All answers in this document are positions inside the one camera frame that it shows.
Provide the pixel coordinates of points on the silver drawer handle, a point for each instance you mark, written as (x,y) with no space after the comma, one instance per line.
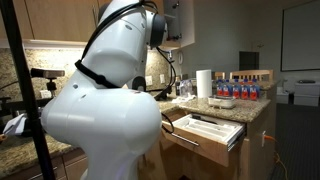
(183,139)

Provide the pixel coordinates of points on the wooden top drawer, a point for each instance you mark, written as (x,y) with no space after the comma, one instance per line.
(214,150)

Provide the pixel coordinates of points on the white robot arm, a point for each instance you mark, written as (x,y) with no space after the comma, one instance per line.
(113,125)

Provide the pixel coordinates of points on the white paper sheet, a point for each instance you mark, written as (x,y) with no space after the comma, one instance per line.
(181,99)

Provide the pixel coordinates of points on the white paper towel roll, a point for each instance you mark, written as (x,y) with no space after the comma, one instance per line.
(204,83)

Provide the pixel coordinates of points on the red drink bottle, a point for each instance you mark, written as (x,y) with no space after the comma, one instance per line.
(245,90)
(236,89)
(219,87)
(254,90)
(227,89)

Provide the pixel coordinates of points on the white rectangular dish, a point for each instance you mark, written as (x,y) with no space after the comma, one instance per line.
(221,102)

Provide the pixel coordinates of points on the white cutlery tray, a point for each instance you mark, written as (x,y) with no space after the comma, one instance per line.
(213,128)

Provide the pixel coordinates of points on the wooden dining chair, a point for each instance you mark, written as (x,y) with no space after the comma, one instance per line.
(260,75)

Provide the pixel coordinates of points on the wooden upper cabinets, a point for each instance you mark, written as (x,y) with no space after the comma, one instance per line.
(74,21)

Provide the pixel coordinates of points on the black vertical stand pole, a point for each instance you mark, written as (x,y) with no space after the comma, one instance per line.
(25,83)

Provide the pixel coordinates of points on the white printer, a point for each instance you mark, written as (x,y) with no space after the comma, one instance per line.
(307,94)

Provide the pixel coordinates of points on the white crumpled cloth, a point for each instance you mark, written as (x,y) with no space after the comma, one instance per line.
(15,126)

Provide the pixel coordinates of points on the white projector screen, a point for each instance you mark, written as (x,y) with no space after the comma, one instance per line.
(301,37)

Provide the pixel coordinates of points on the black camera on tripod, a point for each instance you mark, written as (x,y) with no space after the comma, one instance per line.
(49,74)

